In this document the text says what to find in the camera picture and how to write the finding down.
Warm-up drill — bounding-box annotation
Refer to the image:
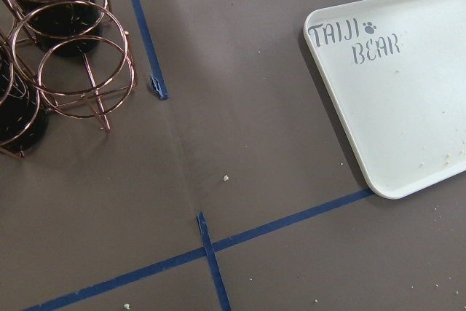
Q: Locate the cream bear serving tray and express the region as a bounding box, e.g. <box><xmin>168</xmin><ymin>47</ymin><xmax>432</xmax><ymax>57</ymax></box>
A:
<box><xmin>303</xmin><ymin>0</ymin><xmax>465</xmax><ymax>199</ymax></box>

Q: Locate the dark green wine bottle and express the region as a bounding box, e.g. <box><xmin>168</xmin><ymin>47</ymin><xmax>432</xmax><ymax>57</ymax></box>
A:
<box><xmin>1</xmin><ymin>43</ymin><xmax>49</xmax><ymax>157</ymax></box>

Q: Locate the copper wire bottle rack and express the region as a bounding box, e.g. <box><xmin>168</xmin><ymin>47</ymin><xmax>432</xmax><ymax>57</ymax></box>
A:
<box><xmin>0</xmin><ymin>0</ymin><xmax>139</xmax><ymax>160</ymax></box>

